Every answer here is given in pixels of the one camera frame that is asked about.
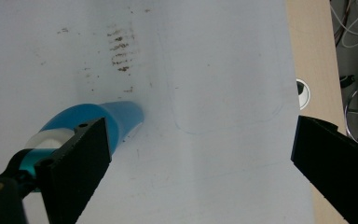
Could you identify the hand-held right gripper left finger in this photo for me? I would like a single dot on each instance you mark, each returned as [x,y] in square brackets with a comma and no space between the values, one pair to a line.
[74,174]

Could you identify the white cloth sheet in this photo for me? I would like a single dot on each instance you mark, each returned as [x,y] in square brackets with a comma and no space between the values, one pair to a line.
[217,77]

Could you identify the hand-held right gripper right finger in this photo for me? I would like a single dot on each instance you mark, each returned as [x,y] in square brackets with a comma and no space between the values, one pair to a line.
[338,165]

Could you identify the blue plastic cup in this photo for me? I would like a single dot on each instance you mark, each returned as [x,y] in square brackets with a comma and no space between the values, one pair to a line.
[126,116]

